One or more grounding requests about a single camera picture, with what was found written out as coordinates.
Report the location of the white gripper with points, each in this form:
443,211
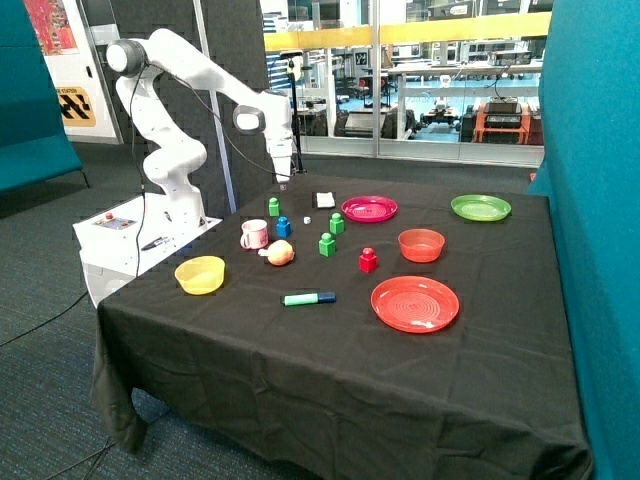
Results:
280,152

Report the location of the small green block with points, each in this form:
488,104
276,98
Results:
274,207

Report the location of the green block front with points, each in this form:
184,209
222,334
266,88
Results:
327,245

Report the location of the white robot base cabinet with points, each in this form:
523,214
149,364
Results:
111,241

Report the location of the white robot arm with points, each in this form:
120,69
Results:
139,62

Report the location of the blue block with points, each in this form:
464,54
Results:
283,227

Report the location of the pink mug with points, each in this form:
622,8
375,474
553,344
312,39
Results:
254,234

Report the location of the green block middle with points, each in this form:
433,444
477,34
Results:
336,224

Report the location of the peach toy fruit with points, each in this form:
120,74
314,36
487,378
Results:
279,253

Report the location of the magenta plastic plate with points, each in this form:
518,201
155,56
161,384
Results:
369,209

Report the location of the red block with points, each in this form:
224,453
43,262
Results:
368,260

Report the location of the green highlighter marker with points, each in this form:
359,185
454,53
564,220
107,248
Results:
308,299

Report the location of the yellow plastic bowl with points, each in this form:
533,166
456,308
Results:
201,275

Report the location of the black pen on cabinet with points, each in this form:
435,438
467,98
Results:
153,244

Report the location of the orange plastic bowl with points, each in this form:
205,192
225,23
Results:
421,245

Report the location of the black tablecloth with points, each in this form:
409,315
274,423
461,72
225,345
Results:
331,387

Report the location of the red plastic plate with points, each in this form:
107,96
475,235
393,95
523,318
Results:
414,304

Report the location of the green plastic plate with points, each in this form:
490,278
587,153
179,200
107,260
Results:
480,208

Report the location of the teal sofa left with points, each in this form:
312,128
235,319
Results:
34,145

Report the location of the teal partition right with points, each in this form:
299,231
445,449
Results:
589,97

